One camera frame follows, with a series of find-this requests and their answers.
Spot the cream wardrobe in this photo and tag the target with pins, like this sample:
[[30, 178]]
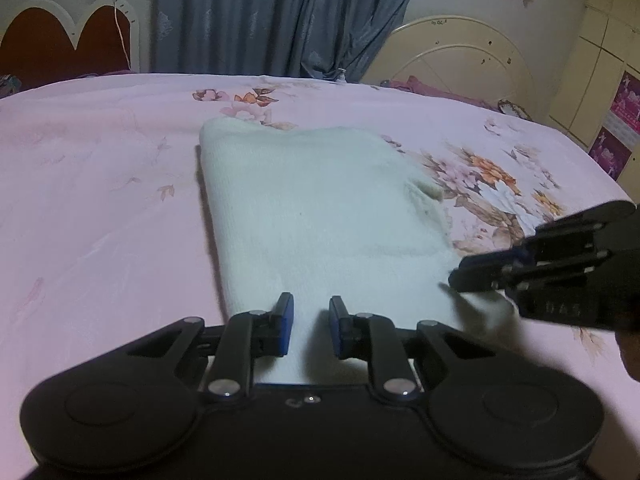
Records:
[[607, 44]]

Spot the pink floral bed sheet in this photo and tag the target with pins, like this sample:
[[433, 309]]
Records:
[[104, 237]]

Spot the red heart-shaped headboard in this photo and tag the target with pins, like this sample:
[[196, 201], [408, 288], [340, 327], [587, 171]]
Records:
[[43, 44]]

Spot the person's right hand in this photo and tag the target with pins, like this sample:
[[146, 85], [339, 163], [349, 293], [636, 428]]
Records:
[[629, 345]]

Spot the pink poster on wardrobe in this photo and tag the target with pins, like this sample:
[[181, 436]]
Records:
[[618, 136]]

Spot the purple bedding pile left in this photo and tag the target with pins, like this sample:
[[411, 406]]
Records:
[[9, 85]]

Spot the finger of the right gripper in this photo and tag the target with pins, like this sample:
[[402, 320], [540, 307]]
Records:
[[480, 279], [500, 259]]

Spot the pale green knit sweater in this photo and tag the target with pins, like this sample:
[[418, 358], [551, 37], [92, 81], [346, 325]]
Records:
[[332, 212]]

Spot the blue grey curtain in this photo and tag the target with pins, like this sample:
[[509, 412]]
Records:
[[320, 39]]

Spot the cream round headboard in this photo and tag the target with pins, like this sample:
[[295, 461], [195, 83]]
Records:
[[457, 54]]

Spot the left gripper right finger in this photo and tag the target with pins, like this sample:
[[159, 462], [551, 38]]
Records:
[[386, 349]]

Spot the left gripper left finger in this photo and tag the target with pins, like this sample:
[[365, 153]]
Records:
[[247, 337]]

